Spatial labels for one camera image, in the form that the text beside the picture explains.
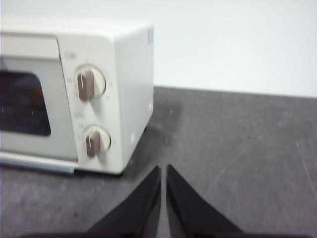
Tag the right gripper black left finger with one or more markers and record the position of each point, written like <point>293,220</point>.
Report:
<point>138,213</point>

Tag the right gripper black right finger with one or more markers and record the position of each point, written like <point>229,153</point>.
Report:
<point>190,213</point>

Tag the beige oven dial knob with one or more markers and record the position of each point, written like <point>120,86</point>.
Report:
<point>89,83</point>
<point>96,141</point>

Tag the white Toshiba toaster oven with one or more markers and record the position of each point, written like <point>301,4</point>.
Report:
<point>130,74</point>

